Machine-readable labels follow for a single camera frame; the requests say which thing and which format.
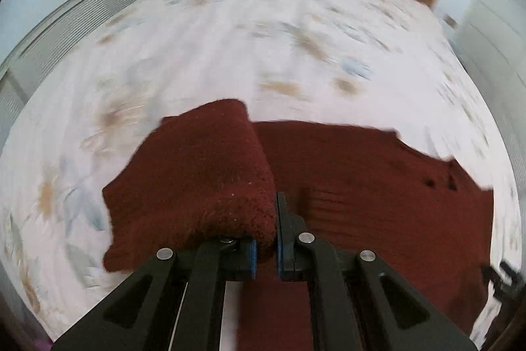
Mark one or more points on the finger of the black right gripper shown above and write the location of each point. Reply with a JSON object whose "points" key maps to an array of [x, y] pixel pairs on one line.
{"points": [[506, 285]]}

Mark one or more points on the white floral bed cover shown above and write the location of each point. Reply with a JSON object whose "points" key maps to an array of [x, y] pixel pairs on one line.
{"points": [[380, 63]]}

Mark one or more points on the dark red knitted sweater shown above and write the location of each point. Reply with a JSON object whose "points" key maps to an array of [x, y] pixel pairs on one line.
{"points": [[214, 173]]}

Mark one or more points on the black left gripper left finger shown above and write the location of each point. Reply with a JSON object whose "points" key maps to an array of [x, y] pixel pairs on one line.
{"points": [[175, 301]]}

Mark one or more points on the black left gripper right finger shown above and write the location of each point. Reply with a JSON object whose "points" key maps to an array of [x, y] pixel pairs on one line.
{"points": [[356, 300]]}

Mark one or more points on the white wardrobe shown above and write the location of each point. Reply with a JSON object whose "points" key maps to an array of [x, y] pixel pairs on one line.
{"points": [[490, 43]]}

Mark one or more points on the white radiator cover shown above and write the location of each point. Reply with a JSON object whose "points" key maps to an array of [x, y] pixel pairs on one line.
{"points": [[30, 61]]}

